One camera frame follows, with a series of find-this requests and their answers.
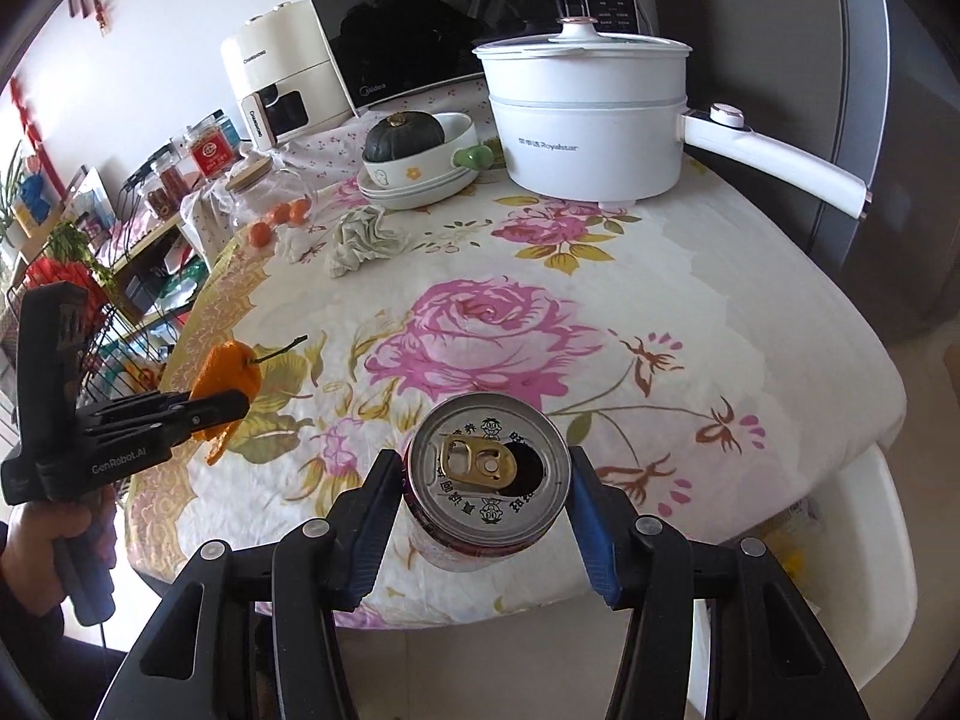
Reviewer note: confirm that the glass jar with wooden lid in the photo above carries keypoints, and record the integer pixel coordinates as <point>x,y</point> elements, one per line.
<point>251,180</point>

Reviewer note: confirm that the orange pepper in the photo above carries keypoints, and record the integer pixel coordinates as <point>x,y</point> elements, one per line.
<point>225,367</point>

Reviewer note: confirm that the white electric cooking pot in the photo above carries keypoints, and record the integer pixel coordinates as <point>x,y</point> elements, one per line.
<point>585,142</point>

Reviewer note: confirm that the person's left hand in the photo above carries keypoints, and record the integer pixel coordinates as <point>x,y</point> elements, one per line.
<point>30,540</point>

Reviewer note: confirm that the black microwave oven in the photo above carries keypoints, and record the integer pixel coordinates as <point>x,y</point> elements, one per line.
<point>420,22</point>

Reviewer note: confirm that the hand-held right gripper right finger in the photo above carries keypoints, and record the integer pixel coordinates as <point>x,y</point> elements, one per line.
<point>592,532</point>

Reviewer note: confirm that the glass jar of red chilies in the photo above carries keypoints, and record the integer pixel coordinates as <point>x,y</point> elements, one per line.
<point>166,191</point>

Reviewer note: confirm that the small orange fruit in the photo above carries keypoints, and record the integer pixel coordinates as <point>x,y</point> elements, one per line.
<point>262,234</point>
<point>301,209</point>
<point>282,214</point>

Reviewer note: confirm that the white plastic bin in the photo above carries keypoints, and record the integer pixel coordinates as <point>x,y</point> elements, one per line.
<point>877,540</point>

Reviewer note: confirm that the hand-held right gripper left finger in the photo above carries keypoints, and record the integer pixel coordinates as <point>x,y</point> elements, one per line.
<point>371,532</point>

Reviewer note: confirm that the white ceramic plate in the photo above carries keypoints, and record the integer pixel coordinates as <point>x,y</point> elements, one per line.
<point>405,191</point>

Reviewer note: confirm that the cream air fryer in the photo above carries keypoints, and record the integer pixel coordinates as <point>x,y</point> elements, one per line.
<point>277,67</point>

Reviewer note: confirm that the green leafy plant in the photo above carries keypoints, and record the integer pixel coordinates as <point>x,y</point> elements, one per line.
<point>75,247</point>

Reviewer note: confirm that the dark grey refrigerator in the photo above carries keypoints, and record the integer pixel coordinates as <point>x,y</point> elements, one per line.
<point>907,165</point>

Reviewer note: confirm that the crumpled grey tissue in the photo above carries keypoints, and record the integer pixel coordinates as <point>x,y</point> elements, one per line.
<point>360,240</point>

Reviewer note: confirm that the white plastic bag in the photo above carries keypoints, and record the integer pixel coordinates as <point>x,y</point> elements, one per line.
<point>206,217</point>

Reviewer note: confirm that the dark green pumpkin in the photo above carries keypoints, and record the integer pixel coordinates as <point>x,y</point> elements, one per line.
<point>401,136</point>

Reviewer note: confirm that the glass jar with red label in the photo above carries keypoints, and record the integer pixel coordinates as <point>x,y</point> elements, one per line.
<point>210,154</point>

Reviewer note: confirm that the red drink can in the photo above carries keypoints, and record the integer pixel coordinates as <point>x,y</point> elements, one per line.
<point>457,510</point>

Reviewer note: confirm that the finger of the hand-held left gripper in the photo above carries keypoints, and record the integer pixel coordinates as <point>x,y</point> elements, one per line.
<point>150,405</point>
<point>202,414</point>

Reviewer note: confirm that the yellow snack packet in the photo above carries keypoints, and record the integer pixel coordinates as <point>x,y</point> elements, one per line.
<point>787,544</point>

